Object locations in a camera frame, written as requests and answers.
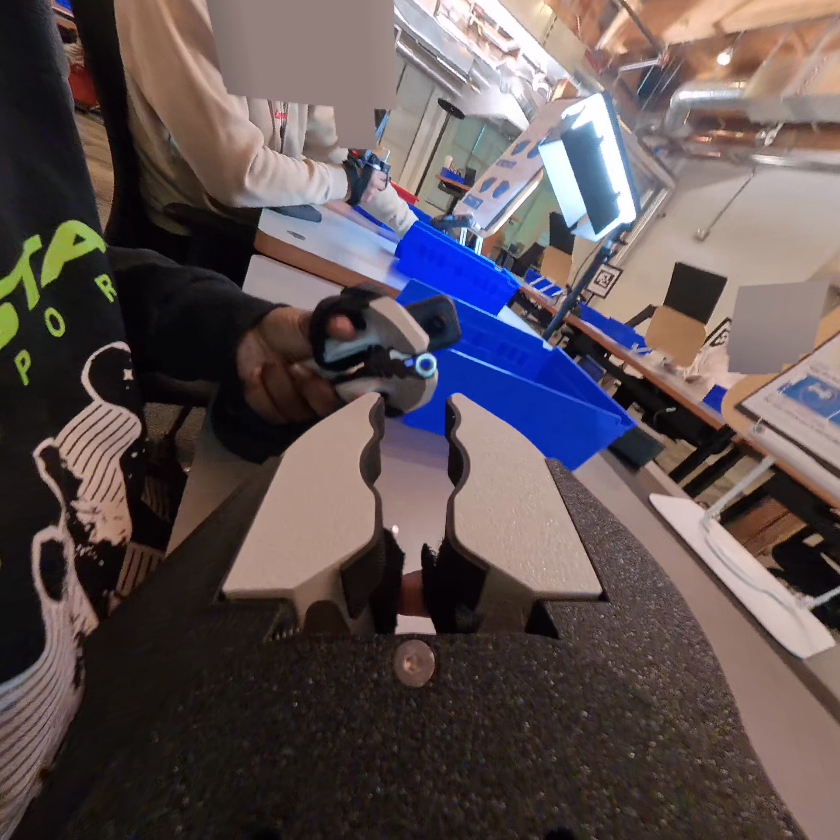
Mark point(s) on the long wooden desk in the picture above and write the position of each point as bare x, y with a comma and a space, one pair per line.
683, 381

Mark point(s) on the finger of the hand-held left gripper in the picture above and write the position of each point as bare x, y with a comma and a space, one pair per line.
387, 391
374, 328

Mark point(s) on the roll-up banner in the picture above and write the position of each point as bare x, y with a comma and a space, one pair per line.
505, 177

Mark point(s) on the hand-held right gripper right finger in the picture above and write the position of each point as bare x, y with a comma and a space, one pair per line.
519, 519

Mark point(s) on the small silver hex nut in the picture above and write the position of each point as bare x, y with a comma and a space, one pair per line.
411, 366

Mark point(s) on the person's left hand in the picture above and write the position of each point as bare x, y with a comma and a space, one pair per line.
282, 368

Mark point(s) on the black floor lamp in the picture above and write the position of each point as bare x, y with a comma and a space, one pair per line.
450, 108

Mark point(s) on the white sign stand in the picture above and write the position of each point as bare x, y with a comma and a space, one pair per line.
735, 565

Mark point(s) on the blue plastic bin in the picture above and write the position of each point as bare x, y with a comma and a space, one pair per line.
591, 322
460, 269
525, 407

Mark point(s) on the black monitor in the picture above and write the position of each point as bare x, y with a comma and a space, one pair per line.
697, 292

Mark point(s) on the person's left forearm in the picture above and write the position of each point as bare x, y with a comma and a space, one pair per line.
184, 315

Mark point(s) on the studio light on stand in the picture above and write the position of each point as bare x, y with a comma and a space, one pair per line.
591, 164

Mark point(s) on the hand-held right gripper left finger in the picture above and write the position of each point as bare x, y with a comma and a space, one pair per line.
309, 525

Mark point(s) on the black printed shirt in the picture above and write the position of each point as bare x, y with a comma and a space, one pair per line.
53, 394

